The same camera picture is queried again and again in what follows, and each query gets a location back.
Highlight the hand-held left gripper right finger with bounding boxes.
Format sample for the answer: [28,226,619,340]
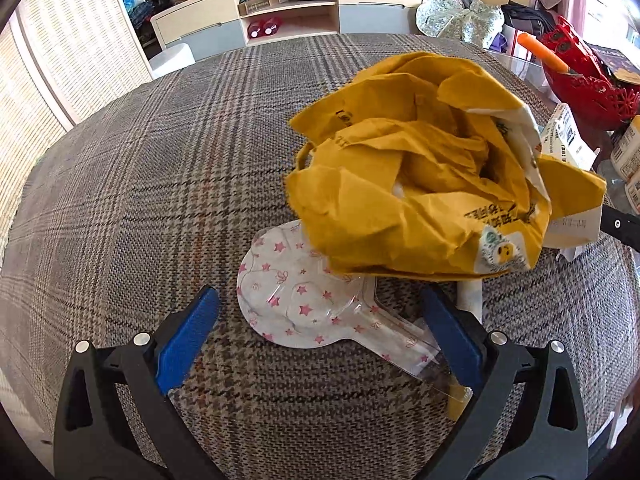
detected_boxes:
[420,285,590,480]

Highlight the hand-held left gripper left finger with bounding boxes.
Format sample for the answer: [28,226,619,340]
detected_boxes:
[54,285,228,480]

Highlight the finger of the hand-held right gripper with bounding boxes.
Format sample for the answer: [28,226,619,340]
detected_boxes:
[599,204,640,251]

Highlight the star-print plastic packaging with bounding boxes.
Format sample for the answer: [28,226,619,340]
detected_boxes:
[236,219,475,421]

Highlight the yellow paper bag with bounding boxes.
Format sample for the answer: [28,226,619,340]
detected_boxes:
[284,51,607,281]

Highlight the white bottle with yellow cap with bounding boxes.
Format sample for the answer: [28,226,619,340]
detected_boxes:
[610,115,640,181]

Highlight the white and green medicine box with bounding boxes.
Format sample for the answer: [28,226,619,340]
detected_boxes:
[540,102,601,171]

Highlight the red openwork basket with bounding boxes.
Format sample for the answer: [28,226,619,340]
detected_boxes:
[541,15,640,131]

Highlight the grey plaid tablecloth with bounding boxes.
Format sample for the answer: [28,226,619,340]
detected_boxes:
[0,34,640,480]

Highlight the orange carrot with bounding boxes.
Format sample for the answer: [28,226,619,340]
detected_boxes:
[516,32,571,73]

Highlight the black bag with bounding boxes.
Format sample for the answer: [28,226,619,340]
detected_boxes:
[501,2,556,36]

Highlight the floral cloth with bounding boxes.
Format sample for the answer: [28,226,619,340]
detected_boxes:
[416,0,506,46]

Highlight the white stool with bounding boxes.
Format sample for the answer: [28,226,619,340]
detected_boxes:
[148,42,196,80]

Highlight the woven bamboo screen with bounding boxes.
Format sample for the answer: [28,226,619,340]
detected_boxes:
[0,0,153,241]

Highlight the beige and grey television cabinet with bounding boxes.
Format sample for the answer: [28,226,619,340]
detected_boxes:
[150,0,431,61]

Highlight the cardboard box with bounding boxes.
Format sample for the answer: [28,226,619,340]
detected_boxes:
[237,0,290,16]

